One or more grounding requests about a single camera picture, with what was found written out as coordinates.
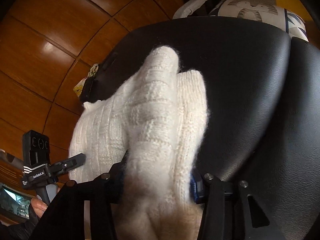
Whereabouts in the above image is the white slipper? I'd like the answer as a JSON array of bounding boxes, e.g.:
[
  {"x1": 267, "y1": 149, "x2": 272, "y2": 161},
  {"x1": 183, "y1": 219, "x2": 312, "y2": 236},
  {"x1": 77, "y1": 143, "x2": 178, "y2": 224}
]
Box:
[{"x1": 172, "y1": 0, "x2": 208, "y2": 20}]

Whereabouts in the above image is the white knitted sweater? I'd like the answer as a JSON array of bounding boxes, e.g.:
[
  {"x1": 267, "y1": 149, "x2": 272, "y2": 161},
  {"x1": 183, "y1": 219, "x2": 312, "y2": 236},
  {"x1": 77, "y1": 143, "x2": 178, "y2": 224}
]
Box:
[{"x1": 69, "y1": 46, "x2": 208, "y2": 239}]

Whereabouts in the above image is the operator left hand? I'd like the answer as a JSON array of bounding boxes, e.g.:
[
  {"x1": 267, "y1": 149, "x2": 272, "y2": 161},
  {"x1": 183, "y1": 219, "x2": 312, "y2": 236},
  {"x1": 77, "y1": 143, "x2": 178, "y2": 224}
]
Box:
[{"x1": 29, "y1": 198, "x2": 48, "y2": 226}]

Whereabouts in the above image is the blue triangle pattern pillow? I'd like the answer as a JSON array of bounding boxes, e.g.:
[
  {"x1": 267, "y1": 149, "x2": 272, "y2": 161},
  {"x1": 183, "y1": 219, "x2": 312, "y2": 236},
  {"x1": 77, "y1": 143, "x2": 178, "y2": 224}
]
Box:
[{"x1": 210, "y1": 0, "x2": 308, "y2": 42}]

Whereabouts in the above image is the yellow patterned bag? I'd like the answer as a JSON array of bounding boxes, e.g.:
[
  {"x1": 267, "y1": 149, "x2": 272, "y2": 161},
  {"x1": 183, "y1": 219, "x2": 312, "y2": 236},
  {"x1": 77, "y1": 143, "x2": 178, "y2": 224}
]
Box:
[{"x1": 73, "y1": 63, "x2": 99, "y2": 102}]

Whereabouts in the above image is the smartphone screen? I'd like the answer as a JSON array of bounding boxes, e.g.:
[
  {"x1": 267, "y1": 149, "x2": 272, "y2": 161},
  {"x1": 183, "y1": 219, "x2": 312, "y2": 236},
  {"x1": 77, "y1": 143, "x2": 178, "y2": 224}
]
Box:
[{"x1": 1, "y1": 184, "x2": 32, "y2": 223}]

